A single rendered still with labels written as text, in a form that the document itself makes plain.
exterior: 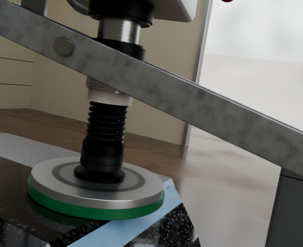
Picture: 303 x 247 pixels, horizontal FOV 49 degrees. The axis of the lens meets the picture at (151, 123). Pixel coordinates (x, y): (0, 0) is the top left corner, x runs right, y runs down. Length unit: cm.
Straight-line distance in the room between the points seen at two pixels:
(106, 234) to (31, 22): 32
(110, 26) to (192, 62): 515
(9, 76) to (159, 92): 688
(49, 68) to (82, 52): 686
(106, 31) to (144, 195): 25
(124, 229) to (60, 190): 11
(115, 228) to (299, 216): 92
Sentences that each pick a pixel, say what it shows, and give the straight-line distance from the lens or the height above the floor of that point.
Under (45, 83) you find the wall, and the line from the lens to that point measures 740.
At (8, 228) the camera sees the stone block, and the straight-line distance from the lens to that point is 45.
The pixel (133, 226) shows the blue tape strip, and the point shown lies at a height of 84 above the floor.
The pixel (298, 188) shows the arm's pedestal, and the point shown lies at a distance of 130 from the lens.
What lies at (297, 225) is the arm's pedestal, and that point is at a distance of 133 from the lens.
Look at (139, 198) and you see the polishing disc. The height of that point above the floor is 89.
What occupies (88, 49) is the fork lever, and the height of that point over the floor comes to 109.
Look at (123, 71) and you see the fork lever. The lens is 46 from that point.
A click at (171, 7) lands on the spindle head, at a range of 51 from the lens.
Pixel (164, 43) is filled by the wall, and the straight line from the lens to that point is 588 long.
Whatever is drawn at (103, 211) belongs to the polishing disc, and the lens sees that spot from 46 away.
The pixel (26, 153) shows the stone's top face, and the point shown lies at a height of 87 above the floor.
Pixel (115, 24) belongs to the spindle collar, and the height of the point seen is 113.
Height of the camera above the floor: 106
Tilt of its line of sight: 8 degrees down
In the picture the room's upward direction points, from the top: 9 degrees clockwise
